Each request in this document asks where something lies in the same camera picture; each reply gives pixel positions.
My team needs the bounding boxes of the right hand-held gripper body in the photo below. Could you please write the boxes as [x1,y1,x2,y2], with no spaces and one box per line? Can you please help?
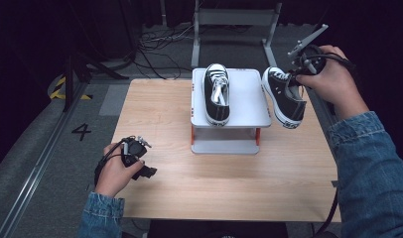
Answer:
[287,23,330,77]

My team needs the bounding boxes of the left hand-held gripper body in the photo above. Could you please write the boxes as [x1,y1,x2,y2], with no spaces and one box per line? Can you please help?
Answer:
[120,135,153,168]

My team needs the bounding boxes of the black canvas sneaker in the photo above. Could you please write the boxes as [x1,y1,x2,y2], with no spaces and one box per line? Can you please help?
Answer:
[201,62,231,128]
[261,65,308,130]

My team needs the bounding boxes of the white shoe rack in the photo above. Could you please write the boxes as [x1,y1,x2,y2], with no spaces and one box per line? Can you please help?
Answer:
[189,67,274,156]

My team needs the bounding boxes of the person's left hand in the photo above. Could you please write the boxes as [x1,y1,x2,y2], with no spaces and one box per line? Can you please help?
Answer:
[94,142,146,198]

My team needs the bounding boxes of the person's right hand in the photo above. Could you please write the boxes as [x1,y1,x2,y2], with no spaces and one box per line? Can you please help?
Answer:
[295,45,370,122]

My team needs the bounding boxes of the grey metal stand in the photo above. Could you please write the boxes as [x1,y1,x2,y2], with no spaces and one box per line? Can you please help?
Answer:
[190,0,284,71]

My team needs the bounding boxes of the yellow and black floor tape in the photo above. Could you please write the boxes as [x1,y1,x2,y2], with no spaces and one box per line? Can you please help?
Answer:
[49,76,93,101]

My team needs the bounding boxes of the black stand legs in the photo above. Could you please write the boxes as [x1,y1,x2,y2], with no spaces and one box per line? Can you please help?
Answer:
[62,49,130,113]

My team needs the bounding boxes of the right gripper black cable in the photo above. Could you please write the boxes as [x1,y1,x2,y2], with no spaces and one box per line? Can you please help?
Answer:
[303,53,357,238]

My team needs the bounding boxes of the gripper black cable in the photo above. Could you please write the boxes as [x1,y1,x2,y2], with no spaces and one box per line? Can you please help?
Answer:
[93,136,131,186]
[303,53,357,238]

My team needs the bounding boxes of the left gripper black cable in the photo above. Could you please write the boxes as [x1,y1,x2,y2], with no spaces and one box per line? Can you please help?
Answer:
[93,136,131,186]

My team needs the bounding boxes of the metal floor rail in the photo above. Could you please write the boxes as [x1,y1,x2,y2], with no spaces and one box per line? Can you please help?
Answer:
[0,82,88,238]

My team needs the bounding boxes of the tangle of black floor cables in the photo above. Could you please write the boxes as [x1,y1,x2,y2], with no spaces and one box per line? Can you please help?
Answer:
[131,23,196,81]

